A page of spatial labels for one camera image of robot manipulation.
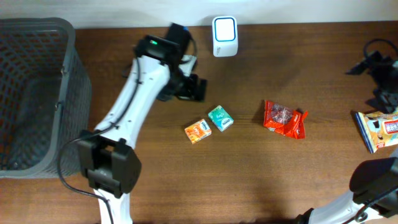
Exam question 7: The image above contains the green tissue pack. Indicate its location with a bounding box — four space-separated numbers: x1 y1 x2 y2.
208 105 234 132

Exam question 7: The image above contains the white barcode scanner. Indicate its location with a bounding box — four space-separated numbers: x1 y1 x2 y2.
211 16 239 57

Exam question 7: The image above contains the orange tissue pack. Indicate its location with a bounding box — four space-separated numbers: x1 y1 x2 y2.
184 119 212 144

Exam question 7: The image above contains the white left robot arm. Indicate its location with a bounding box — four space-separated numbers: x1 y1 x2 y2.
77 23 206 223

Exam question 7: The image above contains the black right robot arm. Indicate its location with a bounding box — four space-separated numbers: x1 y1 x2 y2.
294 51 397 223

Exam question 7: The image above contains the yellow snack bag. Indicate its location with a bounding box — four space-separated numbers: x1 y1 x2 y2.
354 110 397 154

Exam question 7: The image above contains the grey plastic mesh basket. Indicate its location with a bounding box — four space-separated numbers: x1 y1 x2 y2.
1 18 91 179

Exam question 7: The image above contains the red candy bag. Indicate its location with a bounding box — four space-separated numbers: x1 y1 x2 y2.
263 100 308 139

